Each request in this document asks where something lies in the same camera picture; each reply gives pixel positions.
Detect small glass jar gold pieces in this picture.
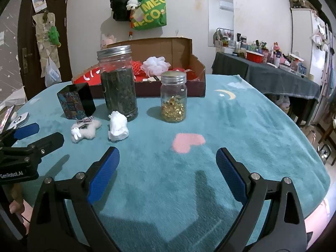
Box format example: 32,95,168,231
160,71,187,123

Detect wall mirror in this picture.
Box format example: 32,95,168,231
207,0,235,48

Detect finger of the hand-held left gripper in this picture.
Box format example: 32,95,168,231
16,132,65,164
0,122,40,148

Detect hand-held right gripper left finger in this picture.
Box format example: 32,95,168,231
28,146,121,252

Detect green tote bag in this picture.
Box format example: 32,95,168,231
131,0,168,31

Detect large glass jar green leaves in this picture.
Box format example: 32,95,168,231
97,45,139,122

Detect group of cosmetic bottles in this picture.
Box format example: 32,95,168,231
214,28,309,78

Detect dark suitcase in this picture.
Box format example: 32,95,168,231
289,0,322,13

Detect cardboard box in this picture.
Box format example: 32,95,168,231
72,37,206,98

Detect green plush toy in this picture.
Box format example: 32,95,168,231
48,26,61,48

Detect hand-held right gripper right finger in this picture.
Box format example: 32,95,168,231
213,147,307,252

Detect beige bunny plush keychain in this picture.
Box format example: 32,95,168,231
70,115,102,144

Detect beige hanging organizer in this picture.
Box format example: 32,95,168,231
33,12,62,78

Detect small white device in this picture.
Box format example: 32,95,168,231
7,112,29,130

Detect red foam mesh sleeve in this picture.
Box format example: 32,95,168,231
131,60,145,76

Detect pale pink plush toy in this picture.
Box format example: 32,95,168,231
100,34,116,50

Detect brown door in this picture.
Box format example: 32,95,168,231
18,0,73,101

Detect black bag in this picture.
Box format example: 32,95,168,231
110,0,135,22

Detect photo on door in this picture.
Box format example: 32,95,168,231
31,0,48,12

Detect white plush toy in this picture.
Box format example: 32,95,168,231
108,111,129,141

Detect brass door handle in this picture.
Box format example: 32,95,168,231
21,48,33,73

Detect black tin box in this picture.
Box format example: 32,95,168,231
57,83,96,120

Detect person's left hand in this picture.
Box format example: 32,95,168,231
8,184,27,223

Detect white bath pouf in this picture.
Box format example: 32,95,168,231
142,56,171,77

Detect white plastic bag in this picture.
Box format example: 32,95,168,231
45,56,62,88

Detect grey cloth covered table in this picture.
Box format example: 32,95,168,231
211,52,321,126

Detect red bowl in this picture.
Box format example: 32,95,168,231
246,51,264,63

